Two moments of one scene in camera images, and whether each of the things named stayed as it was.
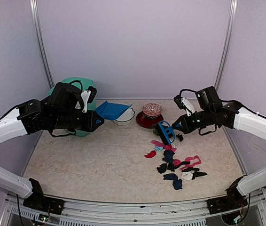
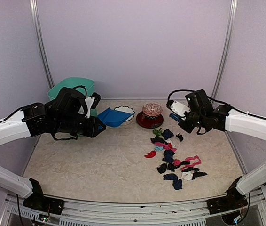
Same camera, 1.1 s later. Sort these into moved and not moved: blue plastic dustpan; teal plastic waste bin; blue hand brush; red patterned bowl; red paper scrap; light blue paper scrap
Moved: blue plastic dustpan; blue hand brush
Not moved: red patterned bowl; light blue paper scrap; red paper scrap; teal plastic waste bin
